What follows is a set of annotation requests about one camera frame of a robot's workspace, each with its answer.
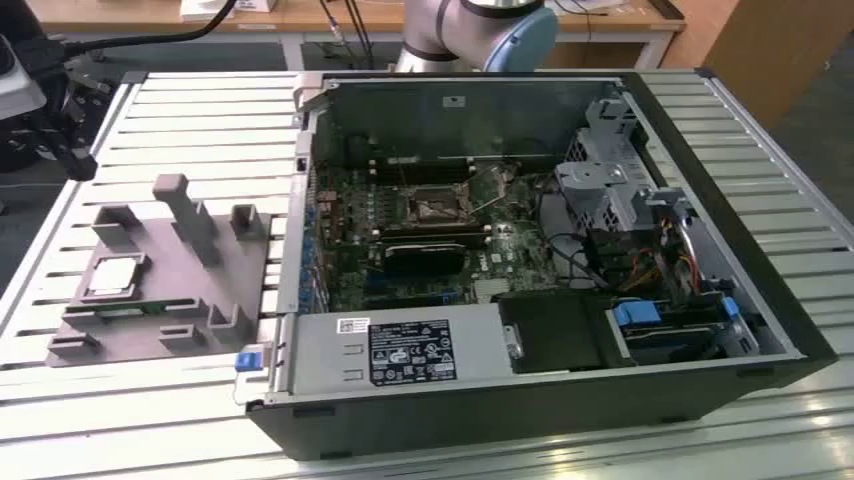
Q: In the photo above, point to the silver CPU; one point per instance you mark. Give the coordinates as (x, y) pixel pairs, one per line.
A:
(116, 276)

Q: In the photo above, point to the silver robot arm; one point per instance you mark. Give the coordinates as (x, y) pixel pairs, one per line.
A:
(434, 30)

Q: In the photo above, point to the CPU socket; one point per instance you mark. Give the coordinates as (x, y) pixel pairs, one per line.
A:
(437, 210)

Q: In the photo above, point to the black RAM slot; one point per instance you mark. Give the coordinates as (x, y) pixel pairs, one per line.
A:
(427, 231)
(427, 240)

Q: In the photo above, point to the white box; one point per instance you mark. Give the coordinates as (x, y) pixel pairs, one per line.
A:
(203, 9)

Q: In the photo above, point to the wooden desk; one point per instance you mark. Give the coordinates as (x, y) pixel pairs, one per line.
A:
(300, 22)

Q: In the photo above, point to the grey parts rack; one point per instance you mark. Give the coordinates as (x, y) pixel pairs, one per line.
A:
(174, 280)

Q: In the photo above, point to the green RAM stick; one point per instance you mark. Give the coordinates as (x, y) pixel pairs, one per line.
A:
(140, 308)

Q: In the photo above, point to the blue case latch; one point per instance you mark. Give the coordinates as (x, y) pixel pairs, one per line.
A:
(250, 362)

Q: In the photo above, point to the black graphics card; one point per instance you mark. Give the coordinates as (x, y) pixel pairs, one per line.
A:
(423, 257)

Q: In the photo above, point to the silver power supply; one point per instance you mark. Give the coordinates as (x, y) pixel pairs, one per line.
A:
(314, 360)

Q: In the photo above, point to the green motherboard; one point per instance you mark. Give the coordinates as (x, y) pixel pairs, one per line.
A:
(514, 250)

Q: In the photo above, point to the black rating label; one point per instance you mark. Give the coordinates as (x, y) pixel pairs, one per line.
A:
(414, 352)

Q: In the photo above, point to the silver drive cage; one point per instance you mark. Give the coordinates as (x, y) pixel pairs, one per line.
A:
(601, 190)

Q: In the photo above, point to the black drive box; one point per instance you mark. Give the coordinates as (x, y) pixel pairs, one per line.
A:
(561, 335)

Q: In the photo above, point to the black PC case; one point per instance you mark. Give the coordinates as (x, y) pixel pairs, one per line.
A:
(467, 425)

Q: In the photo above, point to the blue disk carrier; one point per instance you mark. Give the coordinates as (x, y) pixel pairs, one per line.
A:
(634, 315)

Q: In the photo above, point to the wooden cabinet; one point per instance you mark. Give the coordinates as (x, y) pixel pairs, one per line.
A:
(781, 45)

